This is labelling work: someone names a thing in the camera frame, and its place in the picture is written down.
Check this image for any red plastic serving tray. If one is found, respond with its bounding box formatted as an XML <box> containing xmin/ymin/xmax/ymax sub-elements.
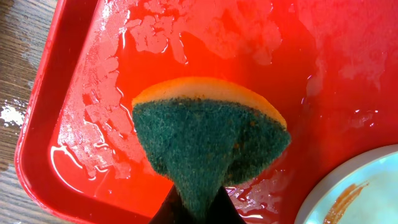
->
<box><xmin>15</xmin><ymin>1</ymin><xmax>397</xmax><ymax>223</ymax></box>

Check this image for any right light blue plate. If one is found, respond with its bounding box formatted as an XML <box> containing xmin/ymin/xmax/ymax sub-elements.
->
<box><xmin>295</xmin><ymin>144</ymin><xmax>397</xmax><ymax>224</ymax></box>

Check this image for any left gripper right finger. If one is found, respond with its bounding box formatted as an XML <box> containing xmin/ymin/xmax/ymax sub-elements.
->
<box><xmin>214</xmin><ymin>187</ymin><xmax>246</xmax><ymax>224</ymax></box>

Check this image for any orange green scrub sponge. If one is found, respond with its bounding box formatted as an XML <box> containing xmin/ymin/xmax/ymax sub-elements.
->
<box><xmin>132</xmin><ymin>77</ymin><xmax>291</xmax><ymax>222</ymax></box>

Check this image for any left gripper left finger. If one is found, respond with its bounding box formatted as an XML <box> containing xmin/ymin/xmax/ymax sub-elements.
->
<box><xmin>149</xmin><ymin>186</ymin><xmax>188</xmax><ymax>224</ymax></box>

